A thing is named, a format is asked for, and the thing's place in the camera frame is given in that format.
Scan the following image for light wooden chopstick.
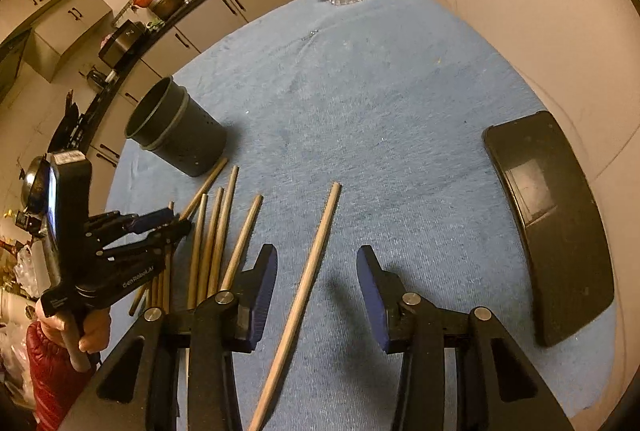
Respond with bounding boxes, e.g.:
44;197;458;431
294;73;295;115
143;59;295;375
248;182;342;431

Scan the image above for red sleeve forearm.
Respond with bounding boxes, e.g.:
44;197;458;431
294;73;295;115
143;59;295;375
26;321;96;431

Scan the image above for kitchen counter with cabinets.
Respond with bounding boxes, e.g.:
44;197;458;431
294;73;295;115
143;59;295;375
72;0;292;214

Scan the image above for person's left hand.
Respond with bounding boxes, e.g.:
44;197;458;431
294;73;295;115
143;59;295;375
36;301;112;354

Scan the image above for dark grey utensil holder cup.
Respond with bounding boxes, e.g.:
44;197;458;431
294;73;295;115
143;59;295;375
125;77;227;178

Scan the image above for black curved tray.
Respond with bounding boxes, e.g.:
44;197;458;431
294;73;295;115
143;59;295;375
483;110;615;347

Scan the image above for blue towel table cover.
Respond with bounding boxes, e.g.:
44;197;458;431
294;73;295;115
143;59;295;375
102;0;618;431

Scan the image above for upper wall cabinets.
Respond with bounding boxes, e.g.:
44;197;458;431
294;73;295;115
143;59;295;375
1;0;112;80

